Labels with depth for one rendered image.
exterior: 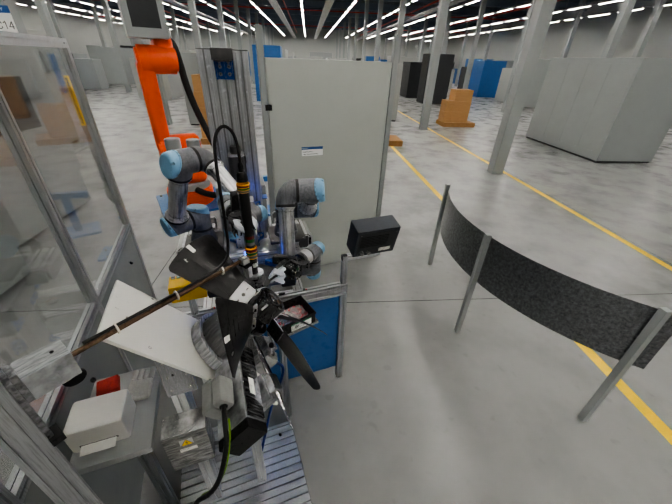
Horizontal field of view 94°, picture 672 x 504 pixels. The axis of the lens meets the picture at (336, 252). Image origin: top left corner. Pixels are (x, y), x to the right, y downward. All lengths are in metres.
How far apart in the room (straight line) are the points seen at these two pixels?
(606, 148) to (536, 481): 8.90
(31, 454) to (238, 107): 1.62
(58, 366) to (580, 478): 2.52
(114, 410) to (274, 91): 2.35
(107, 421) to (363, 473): 1.37
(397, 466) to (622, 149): 9.67
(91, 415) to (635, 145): 10.97
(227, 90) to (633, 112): 9.62
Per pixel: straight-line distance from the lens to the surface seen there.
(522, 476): 2.45
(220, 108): 1.97
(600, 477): 2.69
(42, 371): 0.97
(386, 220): 1.78
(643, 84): 10.42
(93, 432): 1.41
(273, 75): 2.87
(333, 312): 2.01
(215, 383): 1.09
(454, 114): 13.35
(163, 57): 5.06
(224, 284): 1.19
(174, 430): 1.43
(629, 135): 10.69
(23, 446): 1.07
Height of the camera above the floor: 2.00
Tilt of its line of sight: 32 degrees down
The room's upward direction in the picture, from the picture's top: 2 degrees clockwise
